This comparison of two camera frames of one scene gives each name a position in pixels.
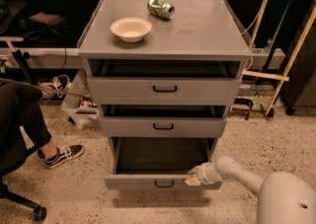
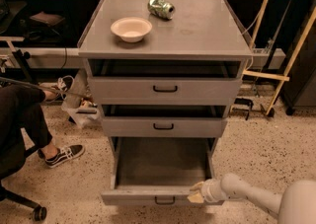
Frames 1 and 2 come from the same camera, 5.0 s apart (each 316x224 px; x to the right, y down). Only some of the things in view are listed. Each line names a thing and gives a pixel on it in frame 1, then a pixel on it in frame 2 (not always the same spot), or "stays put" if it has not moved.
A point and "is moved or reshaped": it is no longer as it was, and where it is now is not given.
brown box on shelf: [47, 18] stays put
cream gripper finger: [194, 180] → [197, 194]
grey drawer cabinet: [165, 66] stays put
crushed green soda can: [160, 8] stays put
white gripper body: [207, 173] → [207, 190]
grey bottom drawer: [158, 163] is moved or reshaped
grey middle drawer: [162, 120] stays put
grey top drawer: [165, 82] stays put
